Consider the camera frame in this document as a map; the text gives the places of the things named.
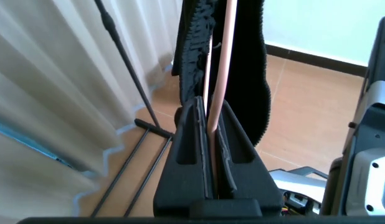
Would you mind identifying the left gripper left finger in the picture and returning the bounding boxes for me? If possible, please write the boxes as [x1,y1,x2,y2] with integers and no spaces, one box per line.
[153,95,212,217]

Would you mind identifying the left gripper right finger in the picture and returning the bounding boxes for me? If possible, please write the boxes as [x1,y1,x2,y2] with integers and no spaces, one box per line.
[211,99,283,217]

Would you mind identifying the black shorts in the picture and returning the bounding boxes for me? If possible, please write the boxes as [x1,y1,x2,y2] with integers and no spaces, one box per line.
[171,0,272,147]

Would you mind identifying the pink clothes hanger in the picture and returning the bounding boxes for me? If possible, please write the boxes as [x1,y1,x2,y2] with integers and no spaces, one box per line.
[202,0,239,200]

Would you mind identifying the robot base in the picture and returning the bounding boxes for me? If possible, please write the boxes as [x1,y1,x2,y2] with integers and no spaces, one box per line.
[269,14,385,217]

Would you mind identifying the black clothes rack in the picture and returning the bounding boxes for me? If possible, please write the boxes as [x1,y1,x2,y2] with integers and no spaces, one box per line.
[90,0,175,218]

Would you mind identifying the beige curtain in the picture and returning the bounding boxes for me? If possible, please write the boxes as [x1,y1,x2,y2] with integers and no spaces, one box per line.
[0,0,184,172]
[0,130,100,224]

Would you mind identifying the window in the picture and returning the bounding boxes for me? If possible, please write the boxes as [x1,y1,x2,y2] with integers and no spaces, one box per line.
[0,120,75,169]

